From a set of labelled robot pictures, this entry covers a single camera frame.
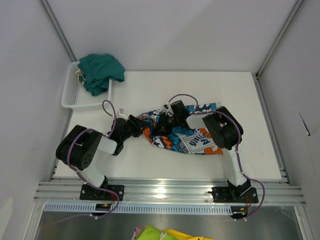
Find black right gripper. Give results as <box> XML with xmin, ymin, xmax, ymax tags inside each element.
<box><xmin>151</xmin><ymin>113</ymin><xmax>180</xmax><ymax>137</ymax></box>

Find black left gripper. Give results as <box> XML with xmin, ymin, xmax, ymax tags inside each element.
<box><xmin>120</xmin><ymin>114</ymin><xmax>151</xmax><ymax>142</ymax></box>

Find colourful patterned shorts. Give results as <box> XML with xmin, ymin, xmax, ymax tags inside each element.
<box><xmin>137</xmin><ymin>102</ymin><xmax>223</xmax><ymax>155</ymax></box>

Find green shorts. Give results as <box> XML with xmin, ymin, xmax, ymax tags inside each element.
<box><xmin>74</xmin><ymin>54</ymin><xmax>126</xmax><ymax>97</ymax></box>

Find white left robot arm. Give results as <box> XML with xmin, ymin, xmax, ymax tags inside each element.
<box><xmin>55</xmin><ymin>113</ymin><xmax>150</xmax><ymax>200</ymax></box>

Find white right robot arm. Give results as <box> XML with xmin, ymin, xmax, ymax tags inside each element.
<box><xmin>143</xmin><ymin>100</ymin><xmax>251</xmax><ymax>203</ymax></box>

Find white plastic basket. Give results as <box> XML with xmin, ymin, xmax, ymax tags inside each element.
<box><xmin>61</xmin><ymin>61</ymin><xmax>113</xmax><ymax>110</ymax></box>

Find lime green cloth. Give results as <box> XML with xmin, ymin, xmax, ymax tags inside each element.
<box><xmin>134</xmin><ymin>225</ymin><xmax>166</xmax><ymax>240</ymax></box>

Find yellow cloth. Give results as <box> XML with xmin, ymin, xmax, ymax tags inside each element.
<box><xmin>163</xmin><ymin>229</ymin><xmax>200</xmax><ymax>240</ymax></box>

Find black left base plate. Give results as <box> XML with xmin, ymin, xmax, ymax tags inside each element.
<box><xmin>79</xmin><ymin>184</ymin><xmax>125</xmax><ymax>202</ymax></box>

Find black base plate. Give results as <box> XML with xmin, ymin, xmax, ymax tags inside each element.
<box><xmin>79</xmin><ymin>184</ymin><xmax>125</xmax><ymax>202</ymax></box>
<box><xmin>207</xmin><ymin>186</ymin><xmax>259</xmax><ymax>204</ymax></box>

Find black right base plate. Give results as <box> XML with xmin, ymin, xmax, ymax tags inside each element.
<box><xmin>207</xmin><ymin>186</ymin><xmax>259</xmax><ymax>204</ymax></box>

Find aluminium mounting rail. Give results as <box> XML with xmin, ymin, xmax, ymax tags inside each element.
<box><xmin>33</xmin><ymin>178</ymin><xmax>306</xmax><ymax>206</ymax></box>

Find white slotted cable duct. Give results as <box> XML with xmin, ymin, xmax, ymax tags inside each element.
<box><xmin>43</xmin><ymin>202</ymin><xmax>233</xmax><ymax>216</ymax></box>

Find aluminium frame post left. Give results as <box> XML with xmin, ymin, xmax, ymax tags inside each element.
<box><xmin>38</xmin><ymin>0</ymin><xmax>77</xmax><ymax>62</ymax></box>

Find aluminium frame post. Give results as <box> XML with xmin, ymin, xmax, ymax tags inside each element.
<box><xmin>38</xmin><ymin>0</ymin><xmax>77</xmax><ymax>62</ymax></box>
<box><xmin>255</xmin><ymin>0</ymin><xmax>307</xmax><ymax>80</ymax></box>

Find aluminium frame post right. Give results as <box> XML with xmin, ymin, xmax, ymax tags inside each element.
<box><xmin>255</xmin><ymin>0</ymin><xmax>307</xmax><ymax>80</ymax></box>

